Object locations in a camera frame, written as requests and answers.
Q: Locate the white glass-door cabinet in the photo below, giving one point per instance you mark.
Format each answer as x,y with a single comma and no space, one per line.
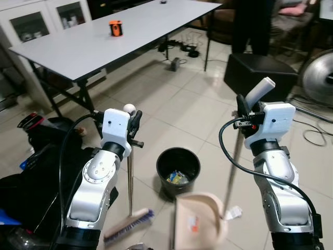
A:
49,10

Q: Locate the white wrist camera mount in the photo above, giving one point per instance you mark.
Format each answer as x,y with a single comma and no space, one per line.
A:
115,127
273,122

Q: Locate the crumpled yellow blue wrapper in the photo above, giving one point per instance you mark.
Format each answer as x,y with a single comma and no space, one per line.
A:
177,178

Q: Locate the pink cushion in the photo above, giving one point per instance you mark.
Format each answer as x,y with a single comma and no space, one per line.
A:
292,9

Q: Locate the silver floor fan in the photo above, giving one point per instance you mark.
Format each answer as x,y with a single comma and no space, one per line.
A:
317,78

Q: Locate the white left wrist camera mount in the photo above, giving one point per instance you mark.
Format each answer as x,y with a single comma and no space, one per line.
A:
115,127

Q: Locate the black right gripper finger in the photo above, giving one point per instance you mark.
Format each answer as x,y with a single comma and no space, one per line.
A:
243,107

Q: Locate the broom with purple bristles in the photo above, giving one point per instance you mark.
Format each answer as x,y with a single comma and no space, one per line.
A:
127,225

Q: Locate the small black table object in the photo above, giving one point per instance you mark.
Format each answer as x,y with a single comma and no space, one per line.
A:
163,1

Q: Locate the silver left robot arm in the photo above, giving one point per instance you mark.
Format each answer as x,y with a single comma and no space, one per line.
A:
96,182

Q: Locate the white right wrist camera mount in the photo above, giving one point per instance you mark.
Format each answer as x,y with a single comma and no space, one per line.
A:
273,122

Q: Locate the black round waste bin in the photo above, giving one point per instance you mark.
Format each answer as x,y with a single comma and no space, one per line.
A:
171,188

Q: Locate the grey folding table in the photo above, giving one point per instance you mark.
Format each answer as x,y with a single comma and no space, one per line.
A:
135,31

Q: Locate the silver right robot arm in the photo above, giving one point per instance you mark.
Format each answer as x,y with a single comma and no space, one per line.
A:
281,192

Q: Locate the black square ottoman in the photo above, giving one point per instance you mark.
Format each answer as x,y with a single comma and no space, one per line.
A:
257,73

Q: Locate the small grey floor adapter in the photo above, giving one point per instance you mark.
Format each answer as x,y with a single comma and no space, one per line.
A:
174,64

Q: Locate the person in black trousers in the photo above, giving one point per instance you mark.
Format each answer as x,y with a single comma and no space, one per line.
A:
252,26

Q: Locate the orange and black canister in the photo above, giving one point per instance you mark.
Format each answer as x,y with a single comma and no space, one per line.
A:
115,28

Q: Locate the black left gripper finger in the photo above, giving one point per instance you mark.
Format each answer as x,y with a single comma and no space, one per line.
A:
137,119

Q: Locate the brown sofa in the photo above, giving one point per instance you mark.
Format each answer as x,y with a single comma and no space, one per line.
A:
296,26

